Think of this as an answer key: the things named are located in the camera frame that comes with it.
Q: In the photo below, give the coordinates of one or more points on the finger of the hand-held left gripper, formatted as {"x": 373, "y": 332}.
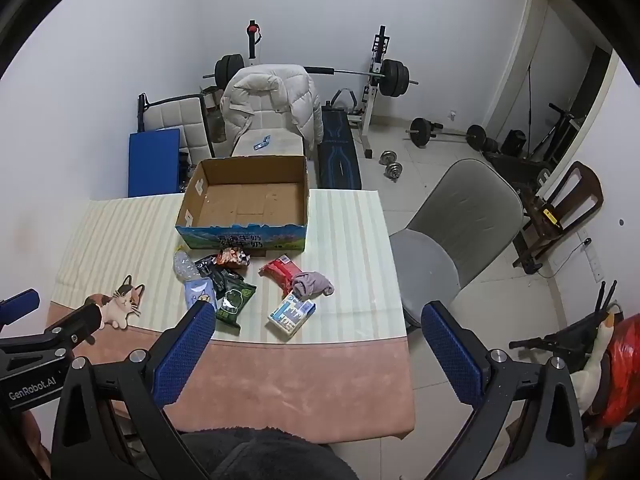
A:
{"x": 20, "y": 305}
{"x": 75, "y": 325}

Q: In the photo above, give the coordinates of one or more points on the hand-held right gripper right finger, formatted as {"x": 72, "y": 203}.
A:
{"x": 450, "y": 355}

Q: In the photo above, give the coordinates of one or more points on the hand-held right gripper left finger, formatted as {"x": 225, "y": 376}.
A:
{"x": 185, "y": 350}

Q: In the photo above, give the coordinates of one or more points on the light blue packet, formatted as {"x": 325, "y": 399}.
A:
{"x": 199, "y": 292}

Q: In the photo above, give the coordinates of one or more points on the green snack packet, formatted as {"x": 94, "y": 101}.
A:
{"x": 234, "y": 302}

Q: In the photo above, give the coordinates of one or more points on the black snack packet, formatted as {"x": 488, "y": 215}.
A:
{"x": 217, "y": 272}

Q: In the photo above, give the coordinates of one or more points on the orange snack packet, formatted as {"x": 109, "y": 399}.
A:
{"x": 232, "y": 256}

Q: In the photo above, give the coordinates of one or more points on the white and blue tissue pack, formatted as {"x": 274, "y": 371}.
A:
{"x": 290, "y": 315}

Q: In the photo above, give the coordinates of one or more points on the red packet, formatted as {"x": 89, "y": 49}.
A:
{"x": 279, "y": 271}

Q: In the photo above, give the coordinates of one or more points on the purple cloth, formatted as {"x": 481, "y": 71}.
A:
{"x": 312, "y": 284}

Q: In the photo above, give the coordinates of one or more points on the cardboard box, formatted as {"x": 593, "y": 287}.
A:
{"x": 240, "y": 200}

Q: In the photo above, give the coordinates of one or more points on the person's left forearm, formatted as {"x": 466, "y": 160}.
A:
{"x": 36, "y": 440}

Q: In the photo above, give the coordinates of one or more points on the black folding stand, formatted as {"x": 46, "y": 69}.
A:
{"x": 560, "y": 342}

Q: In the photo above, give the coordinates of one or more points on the dark fleece clothing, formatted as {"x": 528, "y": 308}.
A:
{"x": 260, "y": 455}

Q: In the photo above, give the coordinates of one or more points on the white goose plush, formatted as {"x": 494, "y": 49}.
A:
{"x": 592, "y": 370}

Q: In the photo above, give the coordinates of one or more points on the grey shell chair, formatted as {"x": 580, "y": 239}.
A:
{"x": 465, "y": 210}

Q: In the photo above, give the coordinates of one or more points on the black router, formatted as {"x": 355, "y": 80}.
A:
{"x": 605, "y": 300}

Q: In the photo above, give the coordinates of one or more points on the yellow tool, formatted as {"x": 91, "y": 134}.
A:
{"x": 550, "y": 214}

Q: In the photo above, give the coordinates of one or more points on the red plastic bag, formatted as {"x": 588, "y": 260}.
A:
{"x": 622, "y": 375}

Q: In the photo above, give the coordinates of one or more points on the blue board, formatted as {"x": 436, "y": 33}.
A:
{"x": 152, "y": 162}

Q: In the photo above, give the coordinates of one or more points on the black exercise machine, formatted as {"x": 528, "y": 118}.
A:
{"x": 520, "y": 165}

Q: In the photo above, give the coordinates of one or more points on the dark wooden chair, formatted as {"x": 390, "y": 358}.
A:
{"x": 582, "y": 195}

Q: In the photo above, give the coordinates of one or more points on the small blue packet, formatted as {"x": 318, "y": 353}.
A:
{"x": 261, "y": 142}

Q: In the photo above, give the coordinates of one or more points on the black speaker box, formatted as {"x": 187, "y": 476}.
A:
{"x": 513, "y": 142}

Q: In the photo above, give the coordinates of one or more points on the short barbell with black plates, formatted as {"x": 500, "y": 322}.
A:
{"x": 422, "y": 132}

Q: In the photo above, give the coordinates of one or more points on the white padded chair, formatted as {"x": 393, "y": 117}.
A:
{"x": 282, "y": 145}

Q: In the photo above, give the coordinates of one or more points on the black weight bench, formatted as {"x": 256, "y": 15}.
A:
{"x": 340, "y": 155}

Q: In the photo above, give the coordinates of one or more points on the beige quilted chair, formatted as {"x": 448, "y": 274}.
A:
{"x": 175, "y": 115}

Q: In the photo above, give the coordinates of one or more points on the white barbell rack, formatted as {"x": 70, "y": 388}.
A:
{"x": 367, "y": 115}

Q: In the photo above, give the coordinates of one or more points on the white puffer jacket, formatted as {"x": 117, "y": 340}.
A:
{"x": 265, "y": 95}

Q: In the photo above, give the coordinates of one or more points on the white door frame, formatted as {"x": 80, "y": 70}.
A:
{"x": 520, "y": 35}

